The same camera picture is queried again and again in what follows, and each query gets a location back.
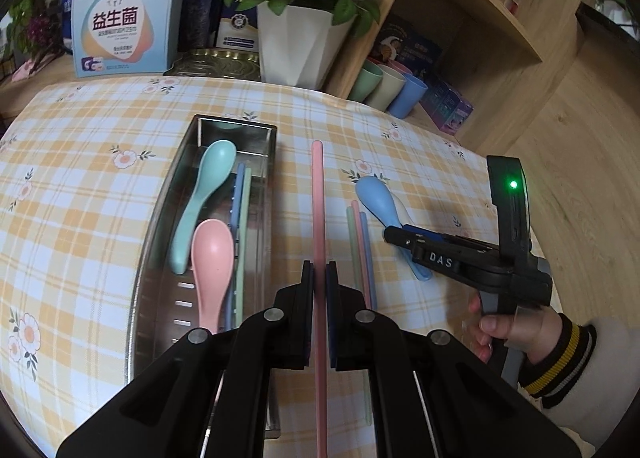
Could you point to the pink blossom flower arrangement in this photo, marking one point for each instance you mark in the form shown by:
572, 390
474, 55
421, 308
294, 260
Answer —
30, 3

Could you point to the pink chopstick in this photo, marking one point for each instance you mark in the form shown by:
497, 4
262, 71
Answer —
361, 238
318, 208

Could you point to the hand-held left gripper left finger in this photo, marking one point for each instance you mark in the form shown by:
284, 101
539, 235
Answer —
305, 298

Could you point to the blue cup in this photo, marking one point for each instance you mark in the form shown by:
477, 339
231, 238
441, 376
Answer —
407, 96

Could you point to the white pastel printed box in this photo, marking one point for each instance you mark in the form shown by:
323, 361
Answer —
125, 23

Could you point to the black counter ledge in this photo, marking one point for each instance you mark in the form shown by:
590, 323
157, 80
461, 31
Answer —
615, 26

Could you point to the pink spoon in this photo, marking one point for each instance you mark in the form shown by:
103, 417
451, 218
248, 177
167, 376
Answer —
212, 258

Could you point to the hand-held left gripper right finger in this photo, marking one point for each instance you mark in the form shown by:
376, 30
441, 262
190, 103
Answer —
335, 298

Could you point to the red rose plant white pot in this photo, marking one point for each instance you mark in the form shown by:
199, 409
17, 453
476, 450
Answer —
295, 38

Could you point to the blue spoon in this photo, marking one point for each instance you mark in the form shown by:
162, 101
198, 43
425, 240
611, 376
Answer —
377, 200

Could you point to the green cup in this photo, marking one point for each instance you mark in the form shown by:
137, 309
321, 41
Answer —
362, 83

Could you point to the blue and white box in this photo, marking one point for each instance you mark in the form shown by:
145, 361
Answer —
67, 23

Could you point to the green spoon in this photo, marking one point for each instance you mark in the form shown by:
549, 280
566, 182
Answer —
200, 208

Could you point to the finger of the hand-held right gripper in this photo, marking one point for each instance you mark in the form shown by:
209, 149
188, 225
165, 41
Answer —
440, 259
465, 242

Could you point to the person's right hand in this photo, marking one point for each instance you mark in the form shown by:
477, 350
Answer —
530, 335

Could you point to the small purple blue box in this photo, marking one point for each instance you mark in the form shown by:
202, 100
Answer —
447, 103

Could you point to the white navy label box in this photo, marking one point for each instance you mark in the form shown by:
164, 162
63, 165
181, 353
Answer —
239, 31

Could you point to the wooden shelf unit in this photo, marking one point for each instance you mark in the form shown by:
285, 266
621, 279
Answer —
500, 78

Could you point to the dark blue illustrated box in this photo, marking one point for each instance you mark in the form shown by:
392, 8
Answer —
410, 41

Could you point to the stainless steel utensil tray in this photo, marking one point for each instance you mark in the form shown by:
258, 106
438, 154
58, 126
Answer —
165, 248

